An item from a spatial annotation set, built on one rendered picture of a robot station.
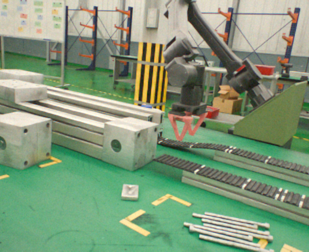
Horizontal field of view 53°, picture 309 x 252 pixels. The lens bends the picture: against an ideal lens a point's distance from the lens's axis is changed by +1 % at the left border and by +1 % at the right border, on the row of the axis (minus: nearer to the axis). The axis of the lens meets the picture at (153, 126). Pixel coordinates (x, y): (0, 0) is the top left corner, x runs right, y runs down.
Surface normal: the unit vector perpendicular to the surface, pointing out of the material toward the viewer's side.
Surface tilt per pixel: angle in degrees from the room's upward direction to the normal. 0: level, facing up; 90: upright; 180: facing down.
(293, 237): 0
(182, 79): 90
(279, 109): 90
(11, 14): 90
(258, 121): 90
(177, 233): 0
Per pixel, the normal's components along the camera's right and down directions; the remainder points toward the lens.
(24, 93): 0.84, 0.22
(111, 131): -0.53, 0.16
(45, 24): -0.29, 0.21
